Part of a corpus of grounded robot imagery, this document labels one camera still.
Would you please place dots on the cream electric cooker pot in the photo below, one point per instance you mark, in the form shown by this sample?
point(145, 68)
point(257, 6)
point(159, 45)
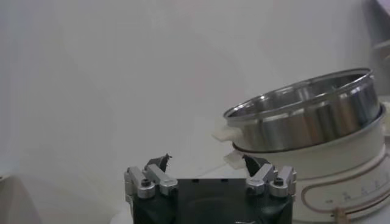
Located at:
point(335, 170)

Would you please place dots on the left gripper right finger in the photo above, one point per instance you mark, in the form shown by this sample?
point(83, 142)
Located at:
point(259, 179)

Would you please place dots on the stainless steel steamer basket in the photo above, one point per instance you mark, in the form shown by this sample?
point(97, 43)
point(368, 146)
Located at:
point(304, 124)

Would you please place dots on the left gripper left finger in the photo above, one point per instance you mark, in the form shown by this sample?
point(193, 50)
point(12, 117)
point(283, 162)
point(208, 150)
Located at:
point(158, 178)

